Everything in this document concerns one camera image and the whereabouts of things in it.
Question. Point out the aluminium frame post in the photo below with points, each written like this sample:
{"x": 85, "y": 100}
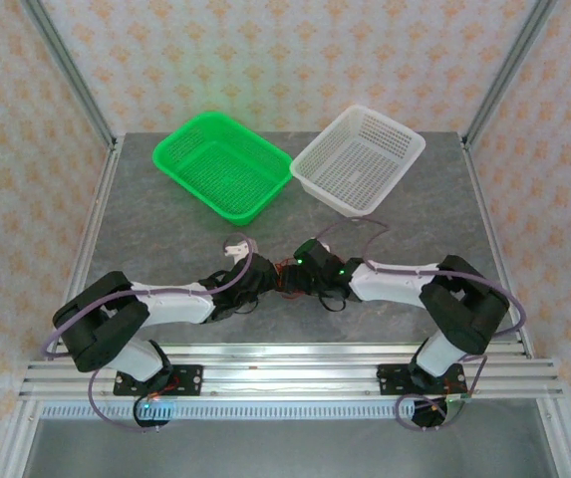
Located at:
{"x": 73, "y": 70}
{"x": 506, "y": 70}

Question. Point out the white plastic basket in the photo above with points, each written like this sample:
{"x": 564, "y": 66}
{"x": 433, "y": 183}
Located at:
{"x": 360, "y": 164}

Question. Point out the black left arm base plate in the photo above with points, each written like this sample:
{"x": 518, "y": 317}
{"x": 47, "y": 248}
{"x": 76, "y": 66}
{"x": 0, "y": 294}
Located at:
{"x": 190, "y": 381}

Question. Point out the black round controller board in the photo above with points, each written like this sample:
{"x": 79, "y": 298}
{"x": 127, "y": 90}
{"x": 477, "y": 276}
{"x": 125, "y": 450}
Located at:
{"x": 153, "y": 417}
{"x": 432, "y": 414}

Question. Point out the green plastic basket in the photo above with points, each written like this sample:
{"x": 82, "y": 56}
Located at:
{"x": 215, "y": 169}

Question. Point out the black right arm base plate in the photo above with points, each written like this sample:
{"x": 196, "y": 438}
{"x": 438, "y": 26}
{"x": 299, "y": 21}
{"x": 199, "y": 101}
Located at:
{"x": 389, "y": 378}

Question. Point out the grey metal panel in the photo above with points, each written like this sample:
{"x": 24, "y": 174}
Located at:
{"x": 285, "y": 448}

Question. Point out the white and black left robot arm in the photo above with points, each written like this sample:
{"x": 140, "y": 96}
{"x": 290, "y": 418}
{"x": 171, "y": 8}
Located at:
{"x": 175, "y": 301}

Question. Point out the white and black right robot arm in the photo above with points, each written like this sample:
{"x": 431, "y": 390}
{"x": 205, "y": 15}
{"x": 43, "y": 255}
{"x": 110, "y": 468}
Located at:
{"x": 389, "y": 290}

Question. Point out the aluminium table side rail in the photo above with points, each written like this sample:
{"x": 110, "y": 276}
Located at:
{"x": 489, "y": 239}
{"x": 95, "y": 224}

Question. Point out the aluminium mounting rail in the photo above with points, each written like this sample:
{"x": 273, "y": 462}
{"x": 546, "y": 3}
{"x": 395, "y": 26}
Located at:
{"x": 290, "y": 373}

